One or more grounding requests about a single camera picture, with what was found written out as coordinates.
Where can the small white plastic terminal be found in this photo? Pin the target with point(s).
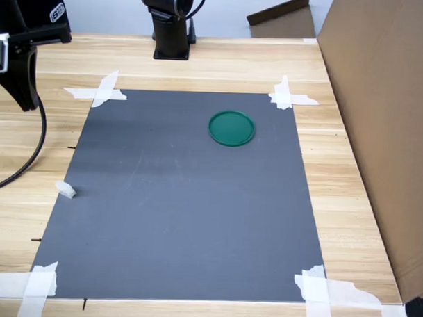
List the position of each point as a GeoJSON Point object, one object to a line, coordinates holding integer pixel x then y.
{"type": "Point", "coordinates": [66, 190]}

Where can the round green lid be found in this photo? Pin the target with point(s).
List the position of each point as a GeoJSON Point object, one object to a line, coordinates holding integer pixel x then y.
{"type": "Point", "coordinates": [231, 128]}

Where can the white tape corner patch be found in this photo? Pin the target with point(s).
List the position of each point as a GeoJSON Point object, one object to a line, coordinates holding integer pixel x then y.
{"type": "Point", "coordinates": [318, 294]}
{"type": "Point", "coordinates": [36, 288]}
{"type": "Point", "coordinates": [285, 96]}
{"type": "Point", "coordinates": [104, 92]}

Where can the dark grey mat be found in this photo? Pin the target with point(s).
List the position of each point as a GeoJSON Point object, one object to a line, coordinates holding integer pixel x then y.
{"type": "Point", "coordinates": [181, 216]}

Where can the brown cardboard partition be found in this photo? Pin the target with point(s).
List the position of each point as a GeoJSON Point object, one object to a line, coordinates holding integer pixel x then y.
{"type": "Point", "coordinates": [390, 119]}

